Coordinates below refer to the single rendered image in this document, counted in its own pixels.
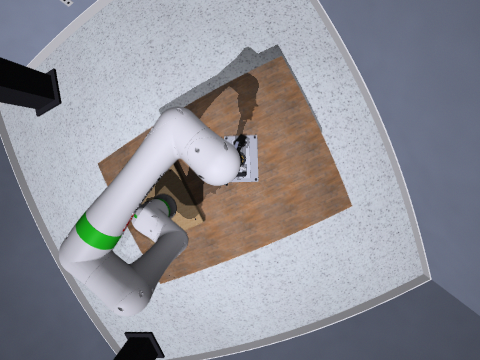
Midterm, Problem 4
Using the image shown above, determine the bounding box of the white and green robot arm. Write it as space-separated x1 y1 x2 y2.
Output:
59 107 246 316

